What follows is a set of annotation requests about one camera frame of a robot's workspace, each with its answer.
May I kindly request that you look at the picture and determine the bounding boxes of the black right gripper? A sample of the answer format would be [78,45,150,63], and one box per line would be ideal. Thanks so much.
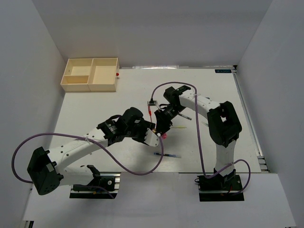
[154,104,186,135]

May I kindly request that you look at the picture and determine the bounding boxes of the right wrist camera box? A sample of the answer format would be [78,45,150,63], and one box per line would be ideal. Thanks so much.
[147,100,157,107]

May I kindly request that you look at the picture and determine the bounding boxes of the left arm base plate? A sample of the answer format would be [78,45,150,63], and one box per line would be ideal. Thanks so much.
[69,173,121,200]

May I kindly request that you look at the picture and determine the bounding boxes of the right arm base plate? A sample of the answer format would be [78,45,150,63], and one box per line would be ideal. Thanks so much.
[195,175,245,202]

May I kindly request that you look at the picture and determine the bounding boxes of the black gel pen clear cap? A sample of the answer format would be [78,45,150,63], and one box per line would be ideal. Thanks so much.
[178,113,192,121]

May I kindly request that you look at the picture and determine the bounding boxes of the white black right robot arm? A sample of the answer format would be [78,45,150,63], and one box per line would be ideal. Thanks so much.
[154,83,242,190]

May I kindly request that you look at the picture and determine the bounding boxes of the yellow highlighter pen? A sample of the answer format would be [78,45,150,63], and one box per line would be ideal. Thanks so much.
[171,126,187,129]

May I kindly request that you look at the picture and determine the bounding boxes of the dark blue gel pen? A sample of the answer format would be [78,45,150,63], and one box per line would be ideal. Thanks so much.
[153,152,181,158]

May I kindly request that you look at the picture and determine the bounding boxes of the red ballpoint pen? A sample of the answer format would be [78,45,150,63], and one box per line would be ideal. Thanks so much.
[147,105,156,127]

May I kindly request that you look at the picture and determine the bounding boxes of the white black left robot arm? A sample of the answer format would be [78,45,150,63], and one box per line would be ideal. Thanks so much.
[27,107,160,195]

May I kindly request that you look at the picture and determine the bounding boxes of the cream compartment organizer box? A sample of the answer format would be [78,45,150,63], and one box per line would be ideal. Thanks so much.
[61,57,119,92]

